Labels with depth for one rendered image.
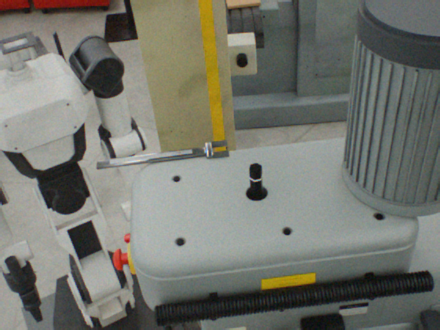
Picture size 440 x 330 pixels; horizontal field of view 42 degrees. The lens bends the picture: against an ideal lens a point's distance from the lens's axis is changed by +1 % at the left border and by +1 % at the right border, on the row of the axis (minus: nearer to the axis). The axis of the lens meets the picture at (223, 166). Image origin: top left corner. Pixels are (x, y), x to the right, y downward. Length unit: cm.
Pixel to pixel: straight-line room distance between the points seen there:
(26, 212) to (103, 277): 193
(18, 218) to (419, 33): 330
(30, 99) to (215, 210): 76
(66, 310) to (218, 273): 168
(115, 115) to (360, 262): 99
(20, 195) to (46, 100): 244
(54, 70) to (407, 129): 104
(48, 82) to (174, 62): 133
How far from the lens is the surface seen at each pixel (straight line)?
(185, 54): 280
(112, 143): 175
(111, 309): 226
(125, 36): 531
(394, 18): 78
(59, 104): 156
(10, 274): 195
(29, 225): 375
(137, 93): 456
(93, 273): 194
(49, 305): 280
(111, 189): 378
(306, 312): 105
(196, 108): 298
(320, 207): 94
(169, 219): 94
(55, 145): 164
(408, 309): 114
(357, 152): 90
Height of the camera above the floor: 258
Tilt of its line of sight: 43 degrees down
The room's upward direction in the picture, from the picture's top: 6 degrees counter-clockwise
